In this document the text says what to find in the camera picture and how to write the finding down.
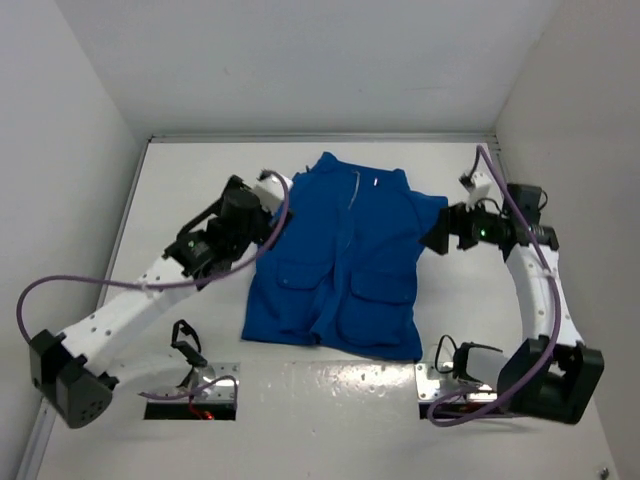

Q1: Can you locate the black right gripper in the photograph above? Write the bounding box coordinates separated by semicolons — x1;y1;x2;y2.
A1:
419;194;507;256

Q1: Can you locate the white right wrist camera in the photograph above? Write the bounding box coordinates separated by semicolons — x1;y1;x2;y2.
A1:
459;171;493;210

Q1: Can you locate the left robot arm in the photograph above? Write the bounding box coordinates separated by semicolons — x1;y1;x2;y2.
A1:
23;170;293;429

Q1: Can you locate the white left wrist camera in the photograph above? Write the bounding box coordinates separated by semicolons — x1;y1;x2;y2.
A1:
251;171;285;214

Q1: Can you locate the blue zip jacket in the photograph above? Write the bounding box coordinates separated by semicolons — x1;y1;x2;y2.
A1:
241;152;448;362

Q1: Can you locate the metal base plate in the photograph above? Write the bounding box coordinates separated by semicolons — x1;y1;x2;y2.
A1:
139;362;240;404
414;363;498;405

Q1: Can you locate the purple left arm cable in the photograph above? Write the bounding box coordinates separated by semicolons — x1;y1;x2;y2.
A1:
15;172;294;401

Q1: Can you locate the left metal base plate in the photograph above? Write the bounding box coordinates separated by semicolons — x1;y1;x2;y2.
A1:
139;362;240;404

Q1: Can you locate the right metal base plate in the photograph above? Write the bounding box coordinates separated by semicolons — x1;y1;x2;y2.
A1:
414;363;498;405

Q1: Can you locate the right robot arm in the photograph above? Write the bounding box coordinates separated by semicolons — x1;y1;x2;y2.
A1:
420;176;604;427

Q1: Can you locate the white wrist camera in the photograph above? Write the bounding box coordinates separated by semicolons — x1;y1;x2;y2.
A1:
251;171;285;214
459;171;493;210

